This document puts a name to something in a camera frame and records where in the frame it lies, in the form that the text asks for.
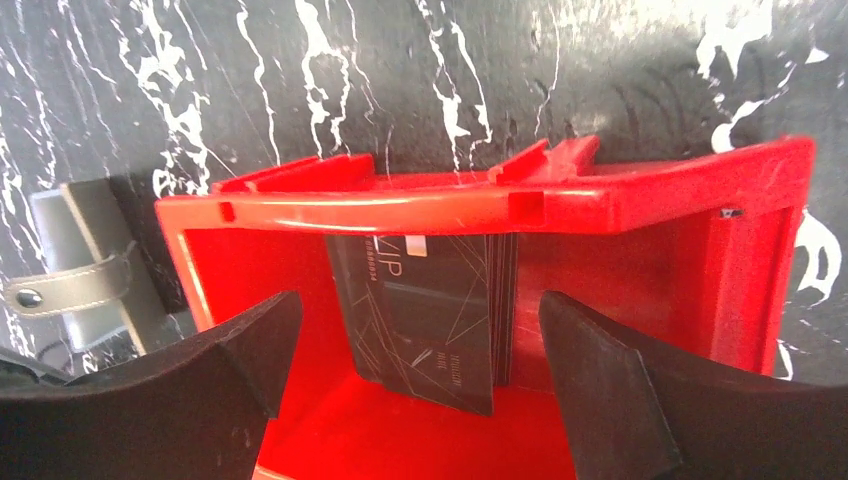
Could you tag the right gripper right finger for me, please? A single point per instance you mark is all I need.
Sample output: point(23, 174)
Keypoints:
point(635, 407)

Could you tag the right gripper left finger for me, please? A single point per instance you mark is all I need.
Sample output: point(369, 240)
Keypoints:
point(196, 409)

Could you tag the red plastic bin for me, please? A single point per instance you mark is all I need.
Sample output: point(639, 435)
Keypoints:
point(696, 253)

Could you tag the grey leather card holder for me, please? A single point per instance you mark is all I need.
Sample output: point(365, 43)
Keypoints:
point(96, 278)

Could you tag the black credit card stack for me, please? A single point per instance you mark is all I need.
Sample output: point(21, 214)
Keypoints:
point(429, 317)

